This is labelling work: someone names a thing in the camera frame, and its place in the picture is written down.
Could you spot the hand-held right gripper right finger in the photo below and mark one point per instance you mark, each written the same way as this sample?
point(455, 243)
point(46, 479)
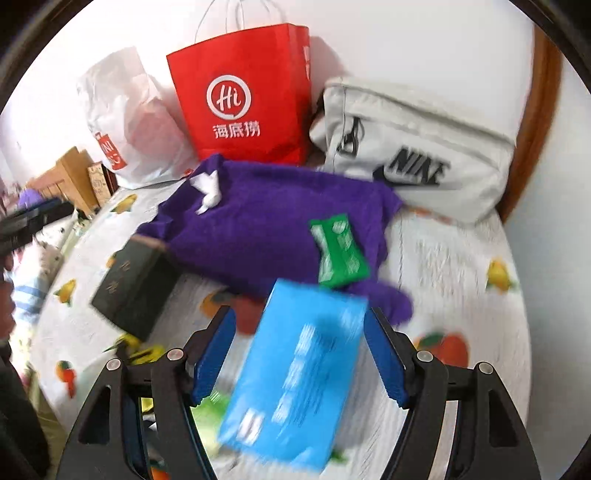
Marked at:
point(385, 362)

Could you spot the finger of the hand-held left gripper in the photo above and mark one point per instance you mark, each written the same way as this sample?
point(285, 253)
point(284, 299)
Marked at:
point(32, 221)

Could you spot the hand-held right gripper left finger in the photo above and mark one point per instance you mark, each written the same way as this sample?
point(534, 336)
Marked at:
point(214, 357)

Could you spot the blue tissue pack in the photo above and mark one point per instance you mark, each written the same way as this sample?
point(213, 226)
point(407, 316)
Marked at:
point(286, 369)

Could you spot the light green packet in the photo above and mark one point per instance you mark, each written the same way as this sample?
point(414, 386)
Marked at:
point(212, 415)

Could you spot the cardboard box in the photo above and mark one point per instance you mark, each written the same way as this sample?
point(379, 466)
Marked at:
point(74, 170)

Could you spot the brown printed booklet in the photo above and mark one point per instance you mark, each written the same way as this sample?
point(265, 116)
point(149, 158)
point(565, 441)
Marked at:
point(97, 184)

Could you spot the blue striped cloth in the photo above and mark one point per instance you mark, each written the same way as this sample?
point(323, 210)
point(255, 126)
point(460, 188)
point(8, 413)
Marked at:
point(30, 300)

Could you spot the black box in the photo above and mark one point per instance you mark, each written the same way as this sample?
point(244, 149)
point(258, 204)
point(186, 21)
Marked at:
point(134, 286)

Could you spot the fruit printed bed sheet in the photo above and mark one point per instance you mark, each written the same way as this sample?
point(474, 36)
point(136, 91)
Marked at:
point(461, 277)

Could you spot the green tissue pack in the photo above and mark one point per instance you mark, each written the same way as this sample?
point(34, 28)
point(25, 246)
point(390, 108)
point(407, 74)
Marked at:
point(341, 254)

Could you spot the purple fuzzy cloth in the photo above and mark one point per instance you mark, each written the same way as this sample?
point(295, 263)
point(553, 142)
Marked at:
point(258, 217)

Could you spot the white plastic shopping bag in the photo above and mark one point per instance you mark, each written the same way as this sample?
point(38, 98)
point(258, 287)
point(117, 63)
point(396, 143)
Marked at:
point(120, 92)

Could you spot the small white sock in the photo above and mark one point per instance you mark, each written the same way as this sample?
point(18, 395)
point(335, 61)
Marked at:
point(207, 184)

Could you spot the grey pouch with black logo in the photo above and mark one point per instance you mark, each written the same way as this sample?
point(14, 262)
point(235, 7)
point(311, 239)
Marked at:
point(415, 124)

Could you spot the red paper bag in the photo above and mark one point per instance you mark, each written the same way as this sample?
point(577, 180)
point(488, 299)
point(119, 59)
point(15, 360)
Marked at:
point(277, 69)

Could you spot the brown wooden headboard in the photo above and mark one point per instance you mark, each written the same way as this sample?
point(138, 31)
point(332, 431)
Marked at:
point(540, 115)

